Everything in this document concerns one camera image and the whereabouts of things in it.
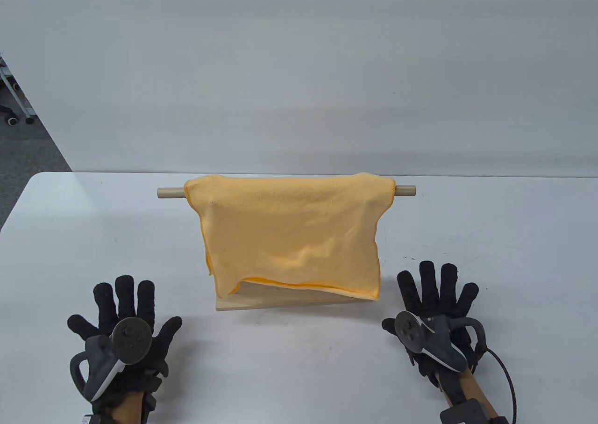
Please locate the person's right hand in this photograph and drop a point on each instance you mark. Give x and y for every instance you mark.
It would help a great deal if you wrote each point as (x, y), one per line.
(444, 307)

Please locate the person's left hand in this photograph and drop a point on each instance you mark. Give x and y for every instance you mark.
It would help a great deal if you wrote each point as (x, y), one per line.
(156, 344)

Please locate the person's left middle finger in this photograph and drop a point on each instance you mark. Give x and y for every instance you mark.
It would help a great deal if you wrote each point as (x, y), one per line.
(125, 297)

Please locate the person's right little finger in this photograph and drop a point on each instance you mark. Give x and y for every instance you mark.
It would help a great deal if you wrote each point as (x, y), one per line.
(469, 300)

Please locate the person's left thumb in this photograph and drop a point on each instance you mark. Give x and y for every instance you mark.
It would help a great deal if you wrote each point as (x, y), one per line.
(169, 329)

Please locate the person's right thumb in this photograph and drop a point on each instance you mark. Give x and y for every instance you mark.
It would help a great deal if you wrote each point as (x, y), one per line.
(389, 326)

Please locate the person's left little finger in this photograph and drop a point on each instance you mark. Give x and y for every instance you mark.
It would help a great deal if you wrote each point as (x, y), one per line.
(80, 326)

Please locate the person's right middle finger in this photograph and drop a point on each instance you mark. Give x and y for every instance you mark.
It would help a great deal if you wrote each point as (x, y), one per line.
(430, 286)

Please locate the person's left forearm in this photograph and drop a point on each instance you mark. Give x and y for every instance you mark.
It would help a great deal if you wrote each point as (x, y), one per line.
(128, 407)

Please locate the person's right forearm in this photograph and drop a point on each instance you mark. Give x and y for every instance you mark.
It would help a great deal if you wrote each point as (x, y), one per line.
(472, 386)

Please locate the grey controller on right glove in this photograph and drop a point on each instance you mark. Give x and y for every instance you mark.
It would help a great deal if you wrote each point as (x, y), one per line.
(413, 333)

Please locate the grey controller on glove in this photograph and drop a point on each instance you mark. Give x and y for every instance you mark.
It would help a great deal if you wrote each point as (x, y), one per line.
(413, 333)
(128, 342)

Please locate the grey controller on left glove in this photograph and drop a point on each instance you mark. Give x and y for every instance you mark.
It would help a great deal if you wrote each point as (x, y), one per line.
(128, 342)

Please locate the wooden towel rack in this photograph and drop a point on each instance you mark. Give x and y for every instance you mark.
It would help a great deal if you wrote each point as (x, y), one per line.
(280, 300)

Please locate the yellow microfibre towel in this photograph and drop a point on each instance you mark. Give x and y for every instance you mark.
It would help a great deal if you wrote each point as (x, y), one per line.
(289, 227)

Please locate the black chair base with caster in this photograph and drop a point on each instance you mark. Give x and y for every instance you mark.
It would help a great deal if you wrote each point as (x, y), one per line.
(8, 114)

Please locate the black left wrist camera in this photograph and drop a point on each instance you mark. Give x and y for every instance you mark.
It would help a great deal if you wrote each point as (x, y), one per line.
(93, 418)

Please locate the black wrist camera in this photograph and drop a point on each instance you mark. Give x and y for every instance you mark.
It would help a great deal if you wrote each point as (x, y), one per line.
(93, 418)
(467, 412)

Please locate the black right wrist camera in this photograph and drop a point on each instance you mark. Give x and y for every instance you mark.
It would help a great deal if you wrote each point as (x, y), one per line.
(467, 412)

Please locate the white cart frame with caster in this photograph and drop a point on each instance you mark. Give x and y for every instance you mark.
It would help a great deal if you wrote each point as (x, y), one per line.
(21, 99)

